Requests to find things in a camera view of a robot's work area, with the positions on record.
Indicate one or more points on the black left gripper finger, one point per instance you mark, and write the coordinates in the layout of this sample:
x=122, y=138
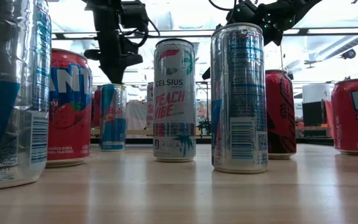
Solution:
x=114, y=73

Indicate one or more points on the blue silver Red Bull can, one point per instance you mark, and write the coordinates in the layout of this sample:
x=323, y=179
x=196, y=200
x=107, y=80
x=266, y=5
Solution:
x=11, y=93
x=113, y=124
x=239, y=109

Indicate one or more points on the white Celsius can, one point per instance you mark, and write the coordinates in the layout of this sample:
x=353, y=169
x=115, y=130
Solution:
x=150, y=105

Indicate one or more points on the red Coca-Cola Zero can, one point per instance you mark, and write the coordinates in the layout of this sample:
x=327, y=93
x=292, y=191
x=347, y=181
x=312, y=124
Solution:
x=281, y=118

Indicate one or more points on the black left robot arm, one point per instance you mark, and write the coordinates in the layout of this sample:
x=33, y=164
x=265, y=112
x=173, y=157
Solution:
x=104, y=7

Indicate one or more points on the floral poster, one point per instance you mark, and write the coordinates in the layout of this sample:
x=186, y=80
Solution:
x=203, y=112

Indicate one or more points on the Celsius Peach Vibe can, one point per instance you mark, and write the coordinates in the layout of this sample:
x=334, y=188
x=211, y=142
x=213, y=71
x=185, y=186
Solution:
x=174, y=93

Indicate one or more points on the black overhead crossbar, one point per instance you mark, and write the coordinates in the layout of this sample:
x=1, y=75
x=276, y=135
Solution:
x=303, y=31

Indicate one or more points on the white cloth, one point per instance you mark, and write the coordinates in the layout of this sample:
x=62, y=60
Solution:
x=137, y=115

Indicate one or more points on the red Fanta strawberry can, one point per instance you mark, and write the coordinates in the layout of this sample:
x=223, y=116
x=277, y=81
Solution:
x=70, y=124
x=348, y=124

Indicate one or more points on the white cylindrical tank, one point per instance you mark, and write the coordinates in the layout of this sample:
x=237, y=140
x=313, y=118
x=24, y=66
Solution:
x=315, y=93

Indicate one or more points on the black cabinet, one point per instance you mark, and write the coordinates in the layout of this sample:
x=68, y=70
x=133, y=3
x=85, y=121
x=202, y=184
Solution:
x=313, y=113

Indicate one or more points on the wooden workbench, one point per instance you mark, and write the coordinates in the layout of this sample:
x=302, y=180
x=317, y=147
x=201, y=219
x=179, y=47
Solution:
x=312, y=128

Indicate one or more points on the black hanging camera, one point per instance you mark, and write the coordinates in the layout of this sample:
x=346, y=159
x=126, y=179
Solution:
x=290, y=76
x=349, y=54

